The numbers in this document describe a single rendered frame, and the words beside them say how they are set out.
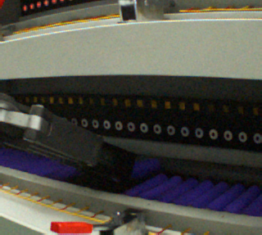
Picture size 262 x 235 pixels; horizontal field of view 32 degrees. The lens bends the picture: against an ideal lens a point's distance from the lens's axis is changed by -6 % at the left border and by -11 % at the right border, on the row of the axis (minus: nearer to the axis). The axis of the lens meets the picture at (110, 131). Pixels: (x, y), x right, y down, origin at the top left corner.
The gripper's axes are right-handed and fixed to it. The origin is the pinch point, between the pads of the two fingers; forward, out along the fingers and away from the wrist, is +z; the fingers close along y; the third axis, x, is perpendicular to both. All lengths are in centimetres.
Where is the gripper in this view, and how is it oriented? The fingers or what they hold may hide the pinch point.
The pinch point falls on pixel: (98, 158)
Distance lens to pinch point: 48.7
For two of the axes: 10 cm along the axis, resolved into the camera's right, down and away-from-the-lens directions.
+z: 6.5, 2.8, 7.1
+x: -2.4, 9.6, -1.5
